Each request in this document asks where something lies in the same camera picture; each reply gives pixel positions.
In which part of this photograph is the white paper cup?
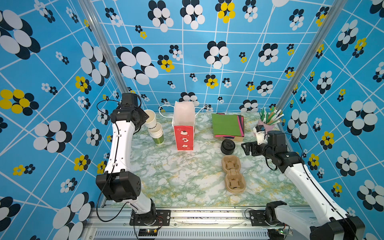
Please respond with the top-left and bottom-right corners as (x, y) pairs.
(145, 110), (157, 130)

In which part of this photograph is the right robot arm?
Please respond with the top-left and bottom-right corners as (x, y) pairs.
(241, 131), (366, 240)

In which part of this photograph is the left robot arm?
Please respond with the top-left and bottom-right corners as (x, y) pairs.
(96, 93), (157, 225)

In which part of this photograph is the red white paper bag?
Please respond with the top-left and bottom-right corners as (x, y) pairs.
(172, 102), (196, 151)

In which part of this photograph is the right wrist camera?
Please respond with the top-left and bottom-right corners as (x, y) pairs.
(253, 125), (268, 145)

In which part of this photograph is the colourful napkin stack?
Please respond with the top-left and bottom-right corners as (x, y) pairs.
(212, 114), (245, 142)

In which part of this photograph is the black cup lid stack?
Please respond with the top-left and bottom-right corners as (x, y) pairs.
(221, 139), (236, 155)

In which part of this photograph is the green paper cup stack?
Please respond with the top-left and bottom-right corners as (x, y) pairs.
(148, 122), (164, 145)

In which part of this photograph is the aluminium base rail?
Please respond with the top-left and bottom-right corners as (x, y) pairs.
(81, 206), (306, 240)

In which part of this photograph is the pink straw holder cup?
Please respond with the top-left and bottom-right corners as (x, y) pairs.
(257, 120), (275, 133)

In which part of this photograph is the brown pulp cup carrier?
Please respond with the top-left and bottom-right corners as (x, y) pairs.
(222, 155), (246, 194)

